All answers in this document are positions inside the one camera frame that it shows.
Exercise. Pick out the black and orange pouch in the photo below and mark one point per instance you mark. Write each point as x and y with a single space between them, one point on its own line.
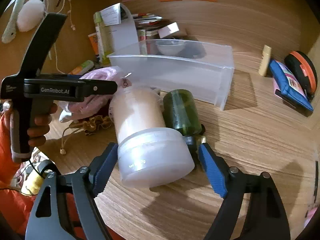
302 72

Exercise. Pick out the pale green plush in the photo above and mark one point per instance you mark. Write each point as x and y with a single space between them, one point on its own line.
11 27

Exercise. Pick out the tall yellow-green bottle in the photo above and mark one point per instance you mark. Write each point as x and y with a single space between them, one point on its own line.
105 40

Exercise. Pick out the blue patchwork pouch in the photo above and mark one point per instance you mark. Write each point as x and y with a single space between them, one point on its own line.
287 85

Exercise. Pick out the stack of books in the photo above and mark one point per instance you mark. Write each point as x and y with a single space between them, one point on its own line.
147 22

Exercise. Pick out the cream lotion bottle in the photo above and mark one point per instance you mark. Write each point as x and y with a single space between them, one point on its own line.
264 60

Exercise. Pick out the white lidded plastic jar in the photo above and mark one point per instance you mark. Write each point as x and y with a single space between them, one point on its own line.
140 120

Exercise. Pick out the dark green glass bottle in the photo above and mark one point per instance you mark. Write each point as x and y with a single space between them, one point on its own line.
181 112

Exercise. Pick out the pink plastic bag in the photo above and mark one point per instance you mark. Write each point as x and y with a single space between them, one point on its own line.
95 106

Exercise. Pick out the wooden desktop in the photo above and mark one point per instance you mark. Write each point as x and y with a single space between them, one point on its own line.
250 142

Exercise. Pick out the white fluffy plush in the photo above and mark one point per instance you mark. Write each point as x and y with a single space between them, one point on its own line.
30 15

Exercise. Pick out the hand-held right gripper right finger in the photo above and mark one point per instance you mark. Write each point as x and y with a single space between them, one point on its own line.
212 170

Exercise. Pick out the small white box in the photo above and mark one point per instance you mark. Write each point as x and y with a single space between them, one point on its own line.
168 30

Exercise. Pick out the clear plastic bin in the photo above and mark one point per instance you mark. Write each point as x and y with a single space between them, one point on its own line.
175 72

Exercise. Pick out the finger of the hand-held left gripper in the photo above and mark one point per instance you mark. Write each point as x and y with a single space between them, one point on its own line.
100 88

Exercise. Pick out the pale yellow object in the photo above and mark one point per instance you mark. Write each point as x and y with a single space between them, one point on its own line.
31 183

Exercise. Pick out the pink flat pouch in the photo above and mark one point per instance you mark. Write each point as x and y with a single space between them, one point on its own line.
277 90

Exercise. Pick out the person's left hand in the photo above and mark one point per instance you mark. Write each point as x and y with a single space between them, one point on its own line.
41 122

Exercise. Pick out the green and orange tube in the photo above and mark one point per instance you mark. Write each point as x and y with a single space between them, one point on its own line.
82 67

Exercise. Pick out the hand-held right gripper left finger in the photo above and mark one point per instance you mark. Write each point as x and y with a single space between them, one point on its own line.
105 166

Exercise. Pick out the white bowl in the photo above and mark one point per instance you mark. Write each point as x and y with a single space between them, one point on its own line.
170 47

